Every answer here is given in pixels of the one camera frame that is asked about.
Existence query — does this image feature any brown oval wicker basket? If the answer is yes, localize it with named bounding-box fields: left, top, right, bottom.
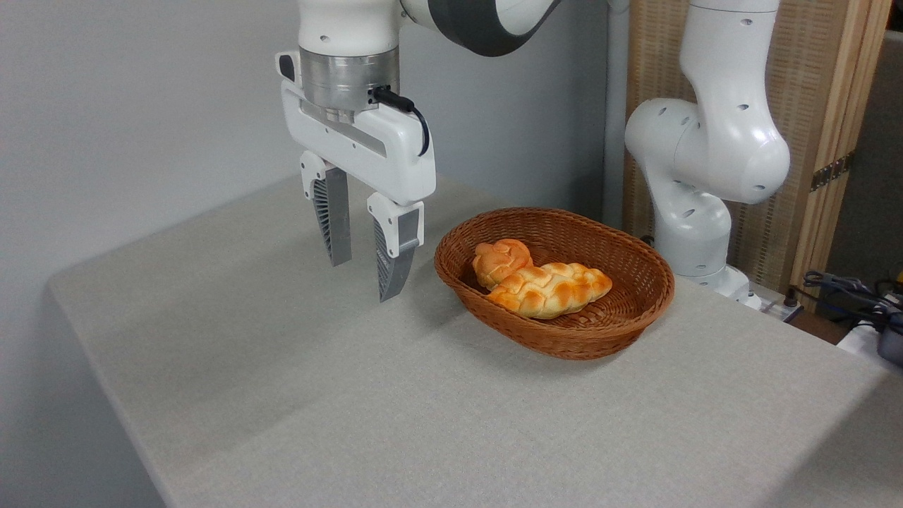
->
left=434, top=207, right=676, bottom=361

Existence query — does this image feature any small round bread roll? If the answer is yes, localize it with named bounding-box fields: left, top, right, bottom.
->
left=472, top=238, right=535, bottom=291

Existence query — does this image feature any metal screen hinge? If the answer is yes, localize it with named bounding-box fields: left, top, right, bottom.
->
left=810, top=151, right=856, bottom=193

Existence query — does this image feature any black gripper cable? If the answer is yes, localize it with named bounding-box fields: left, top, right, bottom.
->
left=370, top=85, right=431, bottom=158

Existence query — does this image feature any black cable bundle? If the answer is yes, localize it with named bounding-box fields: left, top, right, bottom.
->
left=801, top=270, right=903, bottom=334

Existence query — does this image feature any wooden rattan folding screen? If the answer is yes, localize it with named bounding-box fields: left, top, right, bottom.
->
left=624, top=0, right=894, bottom=311

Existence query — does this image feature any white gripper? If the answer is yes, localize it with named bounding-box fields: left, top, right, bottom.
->
left=275, top=50, right=437, bottom=303

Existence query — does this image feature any long braided bread loaf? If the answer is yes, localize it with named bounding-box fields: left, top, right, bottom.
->
left=486, top=262, right=613, bottom=320

